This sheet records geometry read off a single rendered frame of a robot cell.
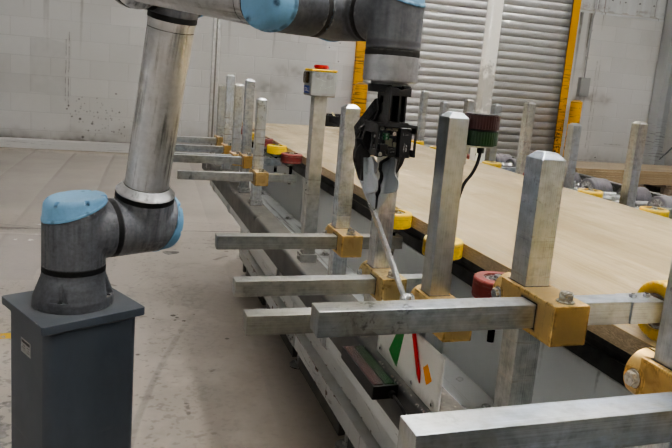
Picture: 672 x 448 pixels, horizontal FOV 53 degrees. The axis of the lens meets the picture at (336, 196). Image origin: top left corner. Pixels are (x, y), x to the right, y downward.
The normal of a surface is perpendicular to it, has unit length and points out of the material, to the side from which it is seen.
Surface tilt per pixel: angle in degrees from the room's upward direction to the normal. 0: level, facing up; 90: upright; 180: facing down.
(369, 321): 90
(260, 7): 91
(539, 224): 90
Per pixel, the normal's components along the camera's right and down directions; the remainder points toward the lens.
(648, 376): -0.95, -0.02
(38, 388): -0.71, 0.07
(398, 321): 0.30, 0.19
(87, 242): 0.68, 0.18
